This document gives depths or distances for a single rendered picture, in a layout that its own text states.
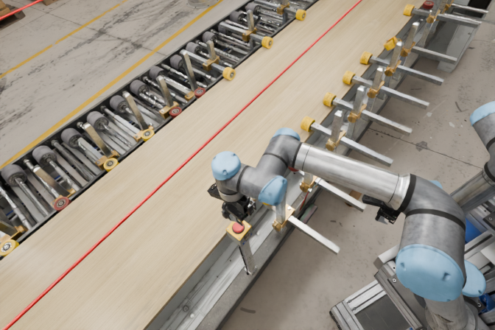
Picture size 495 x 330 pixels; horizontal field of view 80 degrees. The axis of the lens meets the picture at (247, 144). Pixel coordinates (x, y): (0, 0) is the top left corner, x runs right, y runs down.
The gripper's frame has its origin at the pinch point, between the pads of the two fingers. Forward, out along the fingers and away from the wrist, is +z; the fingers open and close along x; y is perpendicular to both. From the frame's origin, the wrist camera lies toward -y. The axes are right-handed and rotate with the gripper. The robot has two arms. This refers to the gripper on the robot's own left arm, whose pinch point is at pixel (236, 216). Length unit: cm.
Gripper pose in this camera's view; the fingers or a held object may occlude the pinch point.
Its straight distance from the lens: 105.7
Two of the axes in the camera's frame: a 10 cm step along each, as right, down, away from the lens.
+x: 6.4, -6.4, 4.3
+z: 0.9, 6.2, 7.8
